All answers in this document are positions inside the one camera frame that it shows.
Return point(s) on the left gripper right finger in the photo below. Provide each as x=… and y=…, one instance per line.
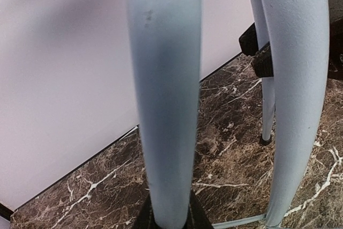
x=197, y=218

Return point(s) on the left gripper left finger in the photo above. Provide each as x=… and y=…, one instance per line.
x=145, y=218

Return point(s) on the light blue music stand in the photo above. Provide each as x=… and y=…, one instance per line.
x=165, y=44

